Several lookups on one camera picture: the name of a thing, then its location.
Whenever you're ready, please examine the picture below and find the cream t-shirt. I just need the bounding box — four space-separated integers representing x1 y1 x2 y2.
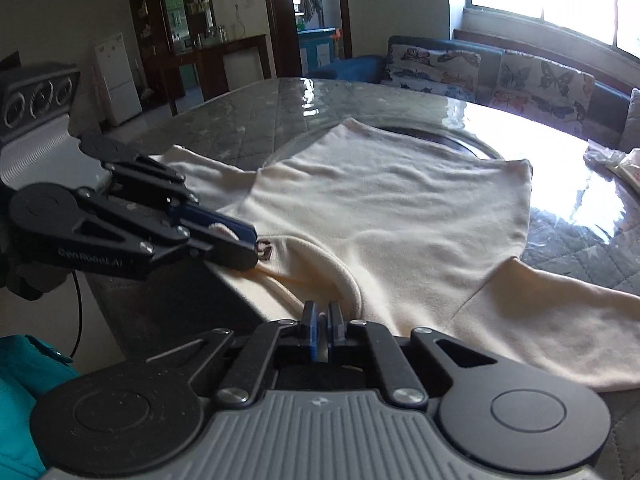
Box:
150 117 640 394

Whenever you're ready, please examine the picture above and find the blue cabinet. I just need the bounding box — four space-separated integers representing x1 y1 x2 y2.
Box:
297 27 344 74

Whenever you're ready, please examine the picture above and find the white fridge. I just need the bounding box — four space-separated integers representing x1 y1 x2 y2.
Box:
93 32 143 127

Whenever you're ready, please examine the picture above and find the teal garment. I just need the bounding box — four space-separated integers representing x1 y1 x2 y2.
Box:
0 334 82 480

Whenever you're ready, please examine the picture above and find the dark wooden shelf cabinet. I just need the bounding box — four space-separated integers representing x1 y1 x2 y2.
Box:
128 0 217 102

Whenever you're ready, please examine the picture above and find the wide butterfly print cushion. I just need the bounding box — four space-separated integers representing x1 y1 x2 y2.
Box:
384 43 484 104

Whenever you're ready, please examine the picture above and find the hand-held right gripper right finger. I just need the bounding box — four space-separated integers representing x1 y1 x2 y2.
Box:
325 301 502 408

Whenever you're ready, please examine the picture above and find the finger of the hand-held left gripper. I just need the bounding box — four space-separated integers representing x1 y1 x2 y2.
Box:
75 189 259 273
102 154 259 242

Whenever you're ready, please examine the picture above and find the round black hot plate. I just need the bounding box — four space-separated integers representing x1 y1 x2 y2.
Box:
272 121 502 162

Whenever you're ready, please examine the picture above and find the white plastic bag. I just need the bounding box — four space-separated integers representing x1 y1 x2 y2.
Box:
582 140 640 192

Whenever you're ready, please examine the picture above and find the dark wooden counter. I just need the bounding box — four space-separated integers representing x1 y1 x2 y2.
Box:
164 33 269 117

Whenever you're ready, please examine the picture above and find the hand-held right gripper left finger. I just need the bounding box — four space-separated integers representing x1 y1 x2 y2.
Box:
145 301 324 407

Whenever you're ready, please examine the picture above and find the dark wooden door frame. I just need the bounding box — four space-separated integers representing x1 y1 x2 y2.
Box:
259 0 354 82

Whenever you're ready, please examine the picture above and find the black cable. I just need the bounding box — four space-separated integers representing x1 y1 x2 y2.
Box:
69 269 84 357

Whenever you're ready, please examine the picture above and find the blue sofa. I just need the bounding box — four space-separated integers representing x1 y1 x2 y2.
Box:
309 35 640 155

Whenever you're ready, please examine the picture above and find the square butterfly print cushion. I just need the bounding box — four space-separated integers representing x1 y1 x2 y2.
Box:
499 50 597 134

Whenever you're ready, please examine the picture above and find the grey pillow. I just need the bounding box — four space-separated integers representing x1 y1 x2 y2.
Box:
617 87 640 155

